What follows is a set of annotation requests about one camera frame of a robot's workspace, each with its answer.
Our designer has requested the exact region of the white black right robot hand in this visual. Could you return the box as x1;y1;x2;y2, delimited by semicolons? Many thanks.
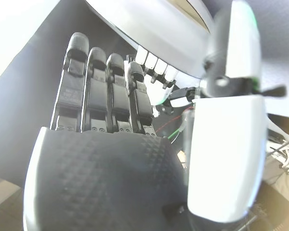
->
23;0;287;231

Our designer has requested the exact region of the white backdrop sheet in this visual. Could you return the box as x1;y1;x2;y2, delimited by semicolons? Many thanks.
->
0;0;61;89

